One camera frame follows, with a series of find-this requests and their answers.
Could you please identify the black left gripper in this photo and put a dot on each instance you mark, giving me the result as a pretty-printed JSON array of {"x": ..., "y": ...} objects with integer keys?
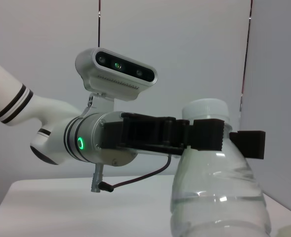
[{"x": 135, "y": 133}]

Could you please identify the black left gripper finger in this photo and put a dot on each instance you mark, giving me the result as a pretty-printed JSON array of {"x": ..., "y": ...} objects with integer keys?
[{"x": 251, "y": 144}]

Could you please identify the clear water bottle green label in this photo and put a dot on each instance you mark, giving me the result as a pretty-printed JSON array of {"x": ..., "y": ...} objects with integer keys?
[{"x": 209, "y": 197}]

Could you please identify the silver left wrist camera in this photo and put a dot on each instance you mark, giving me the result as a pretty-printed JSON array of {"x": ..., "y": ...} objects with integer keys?
[{"x": 115, "y": 81}]

